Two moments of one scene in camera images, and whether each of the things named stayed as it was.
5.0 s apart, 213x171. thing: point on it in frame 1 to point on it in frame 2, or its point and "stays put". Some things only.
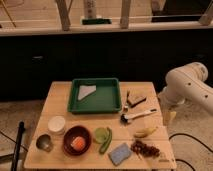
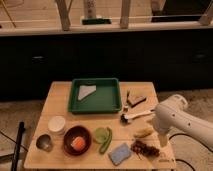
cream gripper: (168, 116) to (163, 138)
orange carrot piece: (78, 143) stays put
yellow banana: (142, 133) stays put
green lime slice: (101, 135) stays put
